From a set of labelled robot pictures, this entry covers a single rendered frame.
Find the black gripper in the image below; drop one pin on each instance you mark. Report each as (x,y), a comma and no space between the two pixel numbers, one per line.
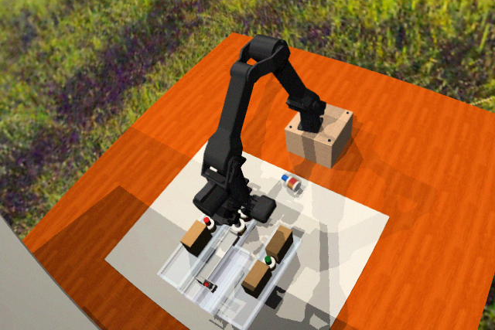
(258,207)

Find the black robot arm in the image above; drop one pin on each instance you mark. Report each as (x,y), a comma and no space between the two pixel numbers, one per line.
(224,148)

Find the orange and white bottle with blue cap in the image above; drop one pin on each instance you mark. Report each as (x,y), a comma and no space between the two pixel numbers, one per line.
(291,182)

